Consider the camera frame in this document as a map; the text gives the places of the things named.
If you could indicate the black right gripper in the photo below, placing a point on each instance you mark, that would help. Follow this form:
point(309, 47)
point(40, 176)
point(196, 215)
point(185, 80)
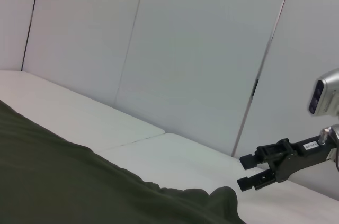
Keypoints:
point(302, 155)

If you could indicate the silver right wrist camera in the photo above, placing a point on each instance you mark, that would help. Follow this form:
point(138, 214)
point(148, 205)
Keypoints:
point(327, 94)

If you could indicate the dark green shirt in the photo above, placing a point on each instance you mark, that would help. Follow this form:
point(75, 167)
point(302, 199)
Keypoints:
point(53, 168)

